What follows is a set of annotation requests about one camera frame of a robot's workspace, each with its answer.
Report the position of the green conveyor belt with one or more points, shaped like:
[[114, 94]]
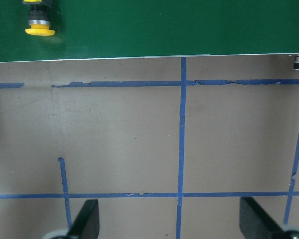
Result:
[[91, 29]]

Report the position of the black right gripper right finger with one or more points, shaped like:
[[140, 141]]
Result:
[[255, 222]]

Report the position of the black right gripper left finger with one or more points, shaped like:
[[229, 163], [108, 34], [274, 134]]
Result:
[[87, 223]]

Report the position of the yellow push button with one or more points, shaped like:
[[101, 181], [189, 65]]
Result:
[[38, 17]]

